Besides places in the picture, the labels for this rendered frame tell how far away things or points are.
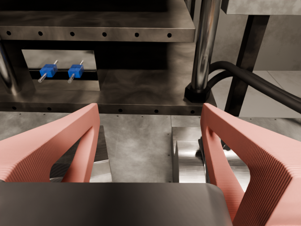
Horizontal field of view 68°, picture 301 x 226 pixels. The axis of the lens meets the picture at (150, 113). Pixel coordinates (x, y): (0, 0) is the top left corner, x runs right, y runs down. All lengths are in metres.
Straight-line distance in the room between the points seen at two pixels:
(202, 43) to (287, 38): 2.38
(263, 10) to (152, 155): 0.64
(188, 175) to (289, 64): 2.94
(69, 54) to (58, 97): 0.18
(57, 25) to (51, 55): 0.11
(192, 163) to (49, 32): 0.68
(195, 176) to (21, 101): 0.75
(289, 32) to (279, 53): 0.25
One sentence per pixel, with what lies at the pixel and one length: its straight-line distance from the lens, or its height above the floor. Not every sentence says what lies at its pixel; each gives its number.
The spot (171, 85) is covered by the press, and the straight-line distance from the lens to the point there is 0.97.
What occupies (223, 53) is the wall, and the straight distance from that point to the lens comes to 2.89.
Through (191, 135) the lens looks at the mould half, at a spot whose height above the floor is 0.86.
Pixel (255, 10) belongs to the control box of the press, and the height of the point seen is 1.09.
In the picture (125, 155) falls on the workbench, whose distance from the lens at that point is 0.64.
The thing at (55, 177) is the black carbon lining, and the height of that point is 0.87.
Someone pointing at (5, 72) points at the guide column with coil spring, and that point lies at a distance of 1.02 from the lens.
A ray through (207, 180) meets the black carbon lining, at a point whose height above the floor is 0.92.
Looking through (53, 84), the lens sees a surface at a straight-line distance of 1.00.
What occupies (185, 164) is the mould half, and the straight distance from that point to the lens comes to 0.45.
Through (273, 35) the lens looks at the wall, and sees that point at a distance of 3.02.
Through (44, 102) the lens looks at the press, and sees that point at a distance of 0.95.
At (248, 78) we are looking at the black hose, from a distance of 0.80.
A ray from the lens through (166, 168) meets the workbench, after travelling 0.61.
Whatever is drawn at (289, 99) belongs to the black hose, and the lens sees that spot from 0.79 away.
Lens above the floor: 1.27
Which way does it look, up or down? 37 degrees down
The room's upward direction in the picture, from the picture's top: straight up
